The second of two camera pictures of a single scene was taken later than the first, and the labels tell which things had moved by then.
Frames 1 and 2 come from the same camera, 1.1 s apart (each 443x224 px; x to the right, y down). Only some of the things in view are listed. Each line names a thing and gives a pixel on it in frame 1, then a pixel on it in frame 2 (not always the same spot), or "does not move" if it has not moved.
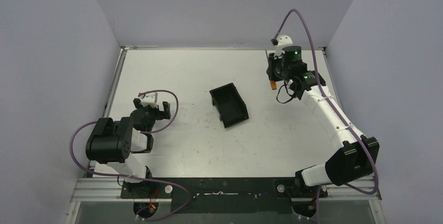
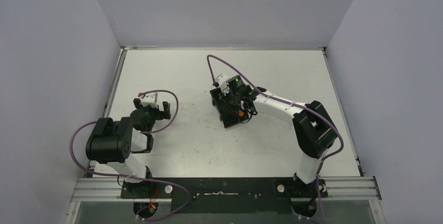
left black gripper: x=151 y=110 does not move
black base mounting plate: x=223 y=195 does not move
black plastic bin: x=232 y=108 does not move
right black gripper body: x=281 y=71 to x=233 y=98
